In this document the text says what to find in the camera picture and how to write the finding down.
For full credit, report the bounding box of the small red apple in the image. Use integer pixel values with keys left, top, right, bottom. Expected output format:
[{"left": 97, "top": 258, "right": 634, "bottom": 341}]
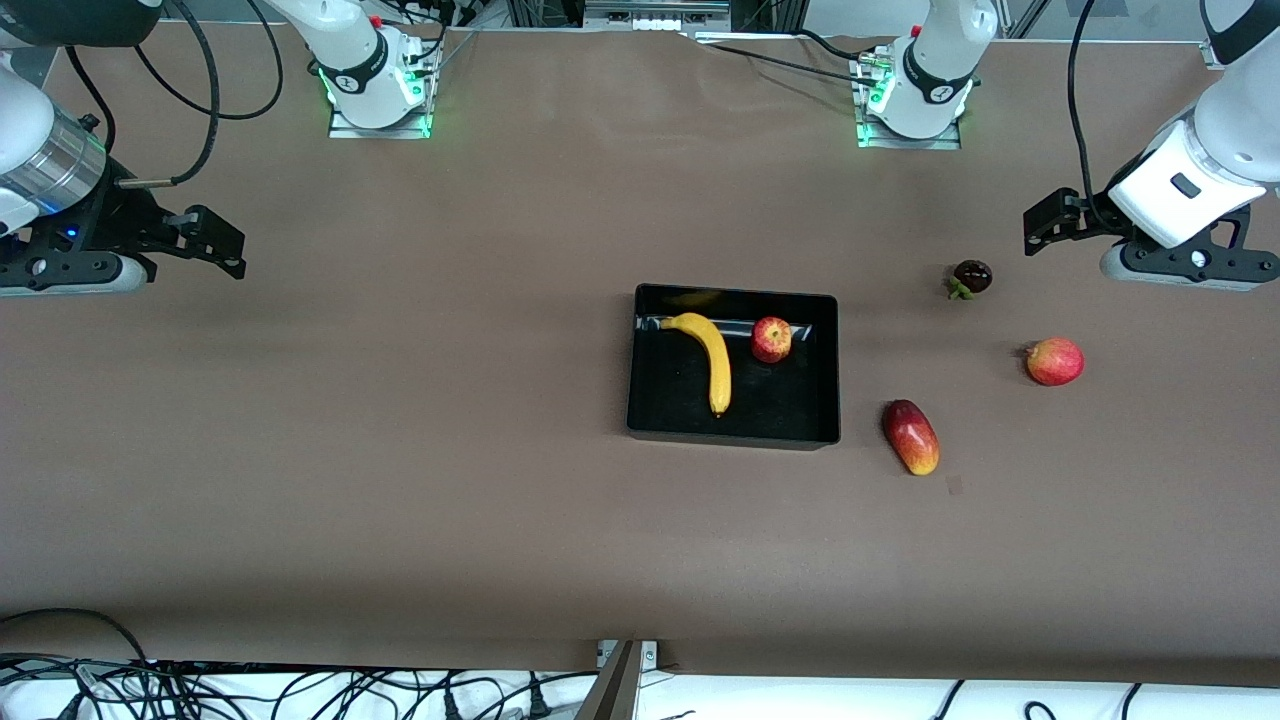
[{"left": 751, "top": 316, "right": 793, "bottom": 365}]

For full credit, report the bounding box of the black plastic box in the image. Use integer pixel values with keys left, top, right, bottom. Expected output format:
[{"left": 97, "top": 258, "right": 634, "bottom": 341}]
[{"left": 626, "top": 283, "right": 842, "bottom": 452}]

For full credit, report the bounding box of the yellow banana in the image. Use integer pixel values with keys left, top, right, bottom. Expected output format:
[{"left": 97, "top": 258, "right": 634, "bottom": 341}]
[{"left": 660, "top": 312, "right": 733, "bottom": 418}]

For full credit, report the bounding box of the dark purple mangosteen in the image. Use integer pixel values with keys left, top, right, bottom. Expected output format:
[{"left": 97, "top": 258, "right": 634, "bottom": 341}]
[{"left": 946, "top": 259, "right": 994, "bottom": 301}]

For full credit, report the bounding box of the red apple at right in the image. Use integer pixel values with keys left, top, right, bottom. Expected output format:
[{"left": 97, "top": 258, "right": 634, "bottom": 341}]
[{"left": 1023, "top": 337, "right": 1086, "bottom": 387}]

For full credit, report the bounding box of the red yellow mango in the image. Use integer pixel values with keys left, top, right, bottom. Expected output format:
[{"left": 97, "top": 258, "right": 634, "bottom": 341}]
[{"left": 881, "top": 399, "right": 941, "bottom": 477}]

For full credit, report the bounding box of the white power strip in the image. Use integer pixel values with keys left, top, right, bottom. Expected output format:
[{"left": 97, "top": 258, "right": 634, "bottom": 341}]
[{"left": 584, "top": 0, "right": 732, "bottom": 30}]

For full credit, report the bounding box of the white sheet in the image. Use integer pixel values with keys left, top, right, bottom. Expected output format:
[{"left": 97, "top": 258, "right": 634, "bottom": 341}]
[{"left": 0, "top": 662, "right": 1280, "bottom": 720}]

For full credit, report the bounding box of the grey metal bar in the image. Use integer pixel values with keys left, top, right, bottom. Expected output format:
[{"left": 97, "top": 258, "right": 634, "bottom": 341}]
[{"left": 573, "top": 640, "right": 638, "bottom": 720}]

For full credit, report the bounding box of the thin black looping cable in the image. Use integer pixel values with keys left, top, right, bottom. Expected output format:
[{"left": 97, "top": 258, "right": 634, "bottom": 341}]
[{"left": 133, "top": 0, "right": 285, "bottom": 122}]

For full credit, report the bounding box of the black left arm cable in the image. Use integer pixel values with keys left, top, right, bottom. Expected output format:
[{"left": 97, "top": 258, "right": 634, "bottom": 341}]
[{"left": 1066, "top": 0, "right": 1113, "bottom": 229}]

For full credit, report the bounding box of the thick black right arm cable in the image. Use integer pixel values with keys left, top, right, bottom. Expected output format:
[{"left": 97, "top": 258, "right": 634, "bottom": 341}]
[{"left": 113, "top": 0, "right": 223, "bottom": 191}]

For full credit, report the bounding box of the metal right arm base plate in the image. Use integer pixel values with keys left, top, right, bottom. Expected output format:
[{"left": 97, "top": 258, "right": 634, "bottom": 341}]
[{"left": 327, "top": 40, "right": 435, "bottom": 140}]

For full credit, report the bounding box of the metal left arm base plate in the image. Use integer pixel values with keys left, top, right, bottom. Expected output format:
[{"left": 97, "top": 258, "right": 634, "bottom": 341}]
[{"left": 853, "top": 50, "right": 964, "bottom": 151}]

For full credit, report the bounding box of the black cable on table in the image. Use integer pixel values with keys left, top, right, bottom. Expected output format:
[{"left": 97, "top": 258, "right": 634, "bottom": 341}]
[{"left": 690, "top": 28, "right": 873, "bottom": 83}]

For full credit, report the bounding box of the aluminium frame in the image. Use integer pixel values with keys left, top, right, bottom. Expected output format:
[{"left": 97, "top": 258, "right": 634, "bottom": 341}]
[{"left": 504, "top": 0, "right": 807, "bottom": 33}]

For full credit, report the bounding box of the black floor cable tangle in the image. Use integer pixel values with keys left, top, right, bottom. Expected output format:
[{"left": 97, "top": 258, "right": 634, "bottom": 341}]
[{"left": 0, "top": 607, "right": 601, "bottom": 720}]

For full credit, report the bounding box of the small metal bracket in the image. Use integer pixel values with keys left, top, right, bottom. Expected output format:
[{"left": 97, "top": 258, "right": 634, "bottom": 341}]
[{"left": 597, "top": 640, "right": 659, "bottom": 673}]

